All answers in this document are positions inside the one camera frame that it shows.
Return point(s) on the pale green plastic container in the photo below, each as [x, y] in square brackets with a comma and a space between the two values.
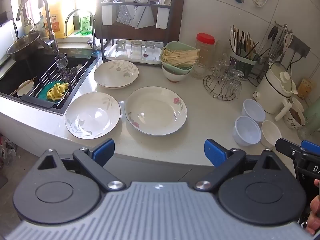
[312, 122]

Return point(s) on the plain white bowl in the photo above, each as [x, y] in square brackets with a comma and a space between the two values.
[270, 132]

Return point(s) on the pale blue bowl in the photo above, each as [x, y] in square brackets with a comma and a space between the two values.
[246, 131]
[253, 110]

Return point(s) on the white plate pink flower print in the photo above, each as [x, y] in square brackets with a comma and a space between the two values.
[155, 111]

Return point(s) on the white electric pot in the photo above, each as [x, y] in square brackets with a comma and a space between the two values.
[271, 92]

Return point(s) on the green detergent bottle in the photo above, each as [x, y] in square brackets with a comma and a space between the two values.
[85, 23]

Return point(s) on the yellow sponge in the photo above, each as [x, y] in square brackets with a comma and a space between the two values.
[305, 88]

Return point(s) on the white bowl red foot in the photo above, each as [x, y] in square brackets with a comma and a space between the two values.
[175, 76]

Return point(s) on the clear jar red lid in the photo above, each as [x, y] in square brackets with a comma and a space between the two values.
[205, 40]

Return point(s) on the white ceramic spoon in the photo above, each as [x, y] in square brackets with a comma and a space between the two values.
[162, 0]

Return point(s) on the small white bowl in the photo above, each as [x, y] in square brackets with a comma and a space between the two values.
[25, 89]

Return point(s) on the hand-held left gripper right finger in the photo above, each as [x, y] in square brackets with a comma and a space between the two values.
[215, 155]

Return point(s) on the dry noodles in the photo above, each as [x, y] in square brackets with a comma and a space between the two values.
[180, 57]

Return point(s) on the patterned steel cleaver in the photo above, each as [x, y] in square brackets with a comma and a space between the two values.
[125, 15]

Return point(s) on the white board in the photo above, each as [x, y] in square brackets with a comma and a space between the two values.
[6, 40]

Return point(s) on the wall hook rail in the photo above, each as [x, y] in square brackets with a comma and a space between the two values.
[301, 46]

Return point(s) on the tall chrome faucet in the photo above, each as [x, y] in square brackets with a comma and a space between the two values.
[48, 22]

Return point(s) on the patterned wine glass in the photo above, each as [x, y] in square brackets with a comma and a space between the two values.
[61, 61]

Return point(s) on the white plastic tray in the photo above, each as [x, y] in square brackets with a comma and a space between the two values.
[111, 55]

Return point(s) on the kitchen scissors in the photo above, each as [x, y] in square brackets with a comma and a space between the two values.
[287, 41]

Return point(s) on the white plate grey leaf print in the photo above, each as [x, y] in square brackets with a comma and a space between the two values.
[92, 116]
[116, 73]

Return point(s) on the yellow oil jug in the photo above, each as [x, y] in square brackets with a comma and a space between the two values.
[58, 20]

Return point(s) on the yellow cloth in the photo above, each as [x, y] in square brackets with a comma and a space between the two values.
[57, 91]

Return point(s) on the white utensil cup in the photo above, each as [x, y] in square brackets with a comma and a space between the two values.
[161, 17]
[107, 16]

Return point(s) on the wooden chopsticks pair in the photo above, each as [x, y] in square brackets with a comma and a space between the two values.
[23, 85]

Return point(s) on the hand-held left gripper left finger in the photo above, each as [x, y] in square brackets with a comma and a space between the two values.
[103, 152]

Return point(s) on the bundle of chopsticks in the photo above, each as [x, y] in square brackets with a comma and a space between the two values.
[242, 42]

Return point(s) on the person's right hand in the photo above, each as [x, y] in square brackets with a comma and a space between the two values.
[316, 212]

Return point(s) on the patterned white mug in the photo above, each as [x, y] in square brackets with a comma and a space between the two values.
[295, 118]

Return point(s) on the black kitchen sink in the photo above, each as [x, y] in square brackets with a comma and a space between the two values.
[15, 75]

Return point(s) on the clear drinking glass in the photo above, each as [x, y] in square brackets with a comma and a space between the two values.
[149, 51]
[136, 50]
[120, 47]

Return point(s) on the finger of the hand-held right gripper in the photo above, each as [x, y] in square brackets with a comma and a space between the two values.
[287, 148]
[311, 146]

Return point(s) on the clear glass cup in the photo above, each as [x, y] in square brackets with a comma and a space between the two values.
[220, 66]
[236, 82]

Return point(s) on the black sink drain rack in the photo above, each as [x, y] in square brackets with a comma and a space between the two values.
[47, 76]

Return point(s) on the small chrome faucet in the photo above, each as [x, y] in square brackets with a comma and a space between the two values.
[93, 37]

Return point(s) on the steel pot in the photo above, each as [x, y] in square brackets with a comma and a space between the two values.
[22, 45]

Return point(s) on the grey kitchen knife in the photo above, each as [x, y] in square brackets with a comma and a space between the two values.
[145, 17]

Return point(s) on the green strainer basket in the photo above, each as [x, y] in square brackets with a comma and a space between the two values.
[175, 45]

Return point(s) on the green mat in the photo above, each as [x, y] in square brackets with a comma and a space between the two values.
[43, 93]

